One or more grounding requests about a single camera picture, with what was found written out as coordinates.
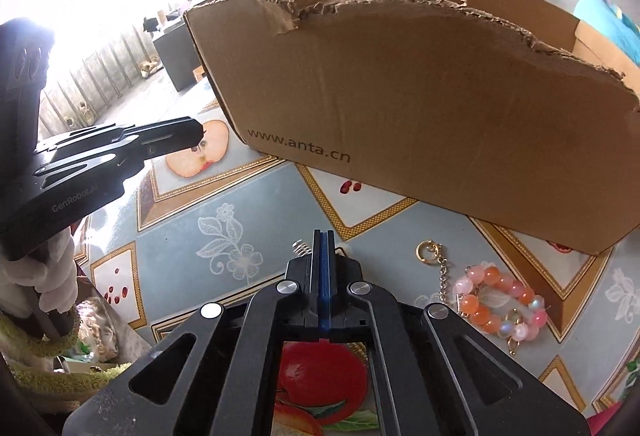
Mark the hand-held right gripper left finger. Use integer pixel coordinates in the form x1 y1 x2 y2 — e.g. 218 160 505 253
62 230 324 436

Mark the metal balcony railing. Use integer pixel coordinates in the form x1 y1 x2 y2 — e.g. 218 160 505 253
37 16 162 137

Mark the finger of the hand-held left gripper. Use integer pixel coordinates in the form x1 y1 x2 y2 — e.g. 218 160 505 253
36 115 207 155
31 135 202 190

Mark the orange and pink bead bracelet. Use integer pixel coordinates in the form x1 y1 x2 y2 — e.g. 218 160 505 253
414 239 549 357

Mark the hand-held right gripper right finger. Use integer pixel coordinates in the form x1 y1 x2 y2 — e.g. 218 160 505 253
324 230 592 436

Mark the crumpled plastic bag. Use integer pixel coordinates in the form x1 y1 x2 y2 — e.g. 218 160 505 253
75 297 124 365

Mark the fruit print tablecloth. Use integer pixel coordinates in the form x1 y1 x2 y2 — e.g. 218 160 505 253
74 81 640 436

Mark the person's left hand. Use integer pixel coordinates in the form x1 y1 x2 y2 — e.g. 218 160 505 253
0 233 79 318

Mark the brown cardboard box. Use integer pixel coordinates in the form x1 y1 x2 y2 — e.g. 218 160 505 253
182 0 640 258

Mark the blue floral quilt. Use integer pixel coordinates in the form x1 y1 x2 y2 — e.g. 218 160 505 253
573 0 640 68

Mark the dark cabinet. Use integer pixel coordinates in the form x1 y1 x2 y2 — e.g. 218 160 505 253
152 10 207 92

